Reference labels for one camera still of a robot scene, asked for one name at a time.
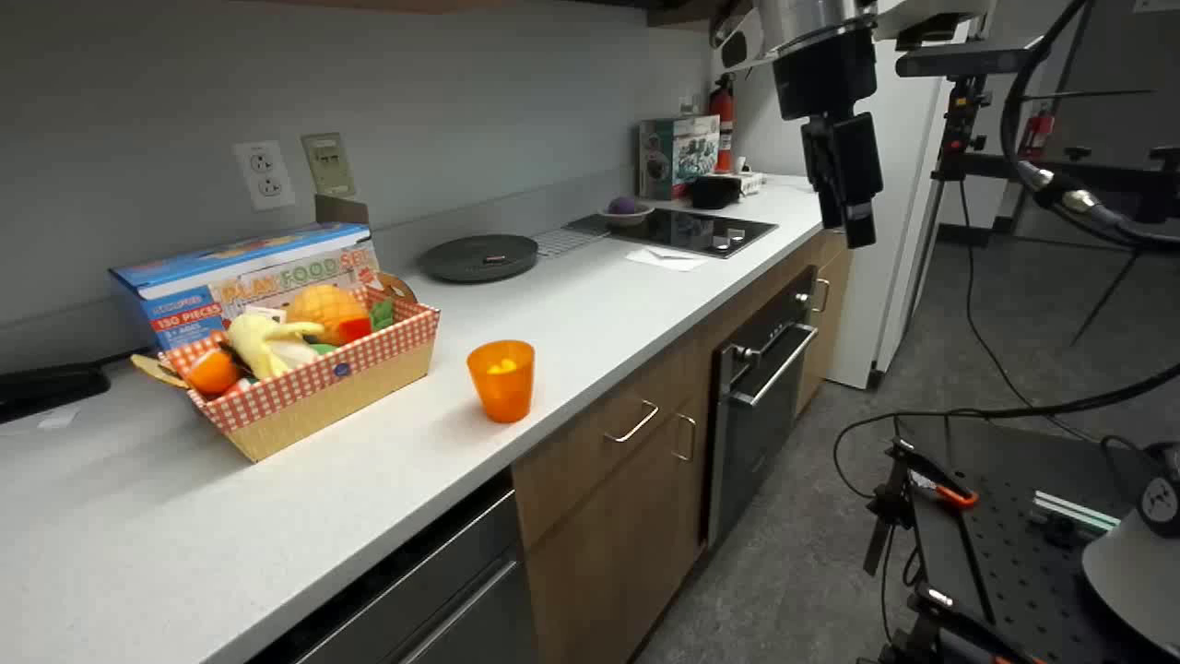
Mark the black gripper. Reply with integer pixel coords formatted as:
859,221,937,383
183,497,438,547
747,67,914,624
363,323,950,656
774,24,881,245

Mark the wooden drawer with metal handle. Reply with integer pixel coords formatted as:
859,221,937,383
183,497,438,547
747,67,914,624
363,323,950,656
514,342,707,549

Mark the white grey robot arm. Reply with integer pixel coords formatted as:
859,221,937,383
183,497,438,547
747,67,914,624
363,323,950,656
710,0,989,245

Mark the red fire extinguisher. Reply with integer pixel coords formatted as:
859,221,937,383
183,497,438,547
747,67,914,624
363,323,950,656
707,74,737,172

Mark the black small bowl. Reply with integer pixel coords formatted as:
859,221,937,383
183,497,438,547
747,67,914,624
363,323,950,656
691,172,740,211

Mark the white refrigerator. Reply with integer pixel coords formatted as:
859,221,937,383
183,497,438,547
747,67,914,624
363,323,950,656
734,0,1068,393

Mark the colourful box on counter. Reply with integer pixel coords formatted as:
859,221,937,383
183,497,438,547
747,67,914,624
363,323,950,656
635,114,719,200

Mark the black induction cooktop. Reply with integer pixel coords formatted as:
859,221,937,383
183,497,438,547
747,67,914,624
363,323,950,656
575,211,771,258

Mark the purple toy in bowl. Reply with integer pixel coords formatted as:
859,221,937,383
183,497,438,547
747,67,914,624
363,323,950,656
600,196,653,223

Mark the black built-in oven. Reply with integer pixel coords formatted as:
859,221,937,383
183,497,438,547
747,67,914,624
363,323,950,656
704,269,820,547

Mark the red clamp tool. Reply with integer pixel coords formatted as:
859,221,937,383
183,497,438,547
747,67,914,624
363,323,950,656
891,437,980,511

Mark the dark round plate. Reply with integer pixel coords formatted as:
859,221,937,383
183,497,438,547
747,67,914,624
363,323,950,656
415,231,537,285

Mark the orange plastic cup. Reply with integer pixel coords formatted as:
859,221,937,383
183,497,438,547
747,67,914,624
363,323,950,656
467,339,535,424

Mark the black perforated robot table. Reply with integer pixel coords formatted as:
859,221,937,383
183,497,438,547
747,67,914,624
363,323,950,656
908,424,1180,664

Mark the wooden cabinet door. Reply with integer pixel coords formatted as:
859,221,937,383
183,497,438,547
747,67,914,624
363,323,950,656
516,414,704,664

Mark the orange plush toy bread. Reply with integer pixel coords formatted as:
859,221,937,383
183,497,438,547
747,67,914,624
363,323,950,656
289,285,374,342

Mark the grey dishwasher front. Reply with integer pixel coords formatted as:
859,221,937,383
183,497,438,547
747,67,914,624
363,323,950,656
247,474,535,664

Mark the yellow toy banana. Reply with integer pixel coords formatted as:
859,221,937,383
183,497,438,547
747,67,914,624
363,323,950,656
230,311,320,379

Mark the checkered cardboard food box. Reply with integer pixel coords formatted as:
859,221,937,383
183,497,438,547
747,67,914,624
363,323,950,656
157,307,438,461

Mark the orange toy fruit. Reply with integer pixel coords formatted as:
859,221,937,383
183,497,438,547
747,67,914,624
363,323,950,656
183,347,240,397

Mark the blue play food box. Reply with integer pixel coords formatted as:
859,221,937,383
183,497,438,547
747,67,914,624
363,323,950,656
113,223,380,349

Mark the black object at counter edge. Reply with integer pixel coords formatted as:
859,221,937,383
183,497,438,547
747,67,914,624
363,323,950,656
0,363,109,424

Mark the black camera tripod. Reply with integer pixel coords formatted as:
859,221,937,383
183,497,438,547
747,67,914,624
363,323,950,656
891,31,1180,323

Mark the black cable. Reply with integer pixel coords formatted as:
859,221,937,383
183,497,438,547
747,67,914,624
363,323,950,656
830,0,1180,501

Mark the beige wall switch plate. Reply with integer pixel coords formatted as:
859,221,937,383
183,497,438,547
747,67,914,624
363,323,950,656
301,132,355,196

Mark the white wall outlet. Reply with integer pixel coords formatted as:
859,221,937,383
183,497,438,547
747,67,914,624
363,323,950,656
236,141,295,211

